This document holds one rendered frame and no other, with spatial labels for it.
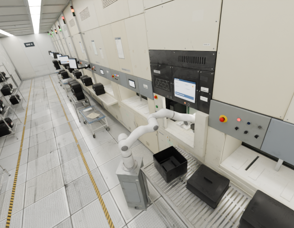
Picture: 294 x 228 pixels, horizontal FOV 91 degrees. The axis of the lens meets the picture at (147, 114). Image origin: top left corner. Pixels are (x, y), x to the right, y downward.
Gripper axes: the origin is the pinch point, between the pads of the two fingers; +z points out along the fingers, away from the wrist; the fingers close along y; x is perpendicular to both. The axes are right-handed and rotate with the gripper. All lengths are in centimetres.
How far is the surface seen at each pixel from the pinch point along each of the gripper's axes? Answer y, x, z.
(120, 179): -26, -53, -115
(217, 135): 37.7, 3.6, -30.3
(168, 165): 4, -42, -65
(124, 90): -194, -12, -14
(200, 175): 39, -33, -54
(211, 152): 34, -21, -30
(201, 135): 24.4, -1.3, -35.2
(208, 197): 56, -33, -67
